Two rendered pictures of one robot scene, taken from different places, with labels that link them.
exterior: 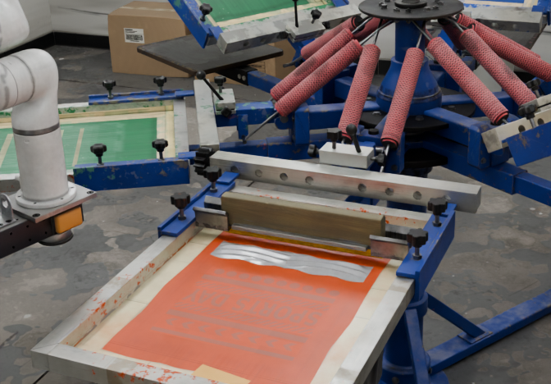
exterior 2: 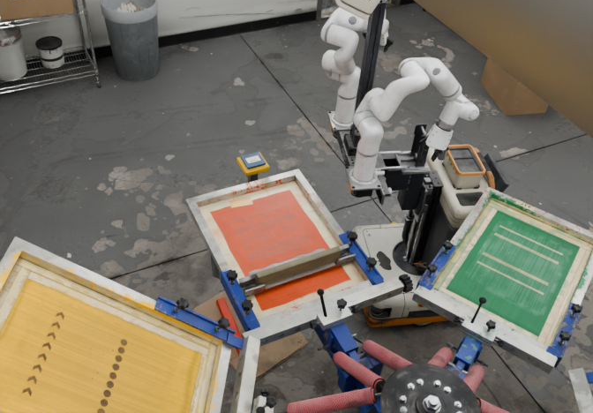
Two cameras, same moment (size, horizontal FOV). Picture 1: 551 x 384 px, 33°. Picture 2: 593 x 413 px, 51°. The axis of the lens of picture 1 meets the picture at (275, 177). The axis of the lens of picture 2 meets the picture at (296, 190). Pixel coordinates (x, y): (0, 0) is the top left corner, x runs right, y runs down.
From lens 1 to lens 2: 335 cm
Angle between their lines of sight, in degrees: 98
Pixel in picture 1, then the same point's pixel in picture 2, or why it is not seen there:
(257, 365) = (236, 214)
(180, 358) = (262, 201)
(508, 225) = not seen: outside the picture
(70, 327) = (301, 181)
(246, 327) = (259, 224)
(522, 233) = not seen: outside the picture
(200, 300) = (291, 225)
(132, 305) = (309, 209)
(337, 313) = (238, 250)
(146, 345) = (279, 198)
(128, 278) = (319, 207)
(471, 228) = not seen: outside the picture
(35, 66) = (361, 123)
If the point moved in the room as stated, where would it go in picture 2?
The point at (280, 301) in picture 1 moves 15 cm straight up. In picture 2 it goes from (265, 243) to (266, 219)
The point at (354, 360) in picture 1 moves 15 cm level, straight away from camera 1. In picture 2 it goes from (202, 222) to (224, 241)
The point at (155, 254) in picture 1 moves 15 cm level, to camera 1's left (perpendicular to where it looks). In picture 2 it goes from (330, 223) to (349, 206)
